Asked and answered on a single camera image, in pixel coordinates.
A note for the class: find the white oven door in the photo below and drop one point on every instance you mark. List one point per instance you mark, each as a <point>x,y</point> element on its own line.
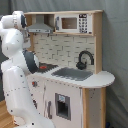
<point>37,97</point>

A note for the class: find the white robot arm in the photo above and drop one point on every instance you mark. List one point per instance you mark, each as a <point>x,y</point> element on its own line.
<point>20,63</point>

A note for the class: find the wooden toy kitchen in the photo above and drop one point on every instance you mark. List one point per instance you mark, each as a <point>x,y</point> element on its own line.
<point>78,51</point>

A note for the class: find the grey toy sink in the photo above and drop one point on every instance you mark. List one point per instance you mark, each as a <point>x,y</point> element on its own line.
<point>73,74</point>

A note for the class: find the black toy stovetop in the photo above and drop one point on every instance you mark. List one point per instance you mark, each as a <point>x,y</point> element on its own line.
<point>44,67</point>

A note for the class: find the red right stove knob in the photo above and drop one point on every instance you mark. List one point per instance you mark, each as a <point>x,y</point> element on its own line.
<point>34,83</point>

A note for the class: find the white cabinet door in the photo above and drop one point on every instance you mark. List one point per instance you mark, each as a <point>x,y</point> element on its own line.
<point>64,105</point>

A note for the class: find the toy microwave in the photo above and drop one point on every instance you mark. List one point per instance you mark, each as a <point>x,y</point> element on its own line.
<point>73,23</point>

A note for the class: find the grey range hood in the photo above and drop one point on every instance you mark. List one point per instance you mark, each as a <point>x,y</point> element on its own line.
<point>40,25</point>

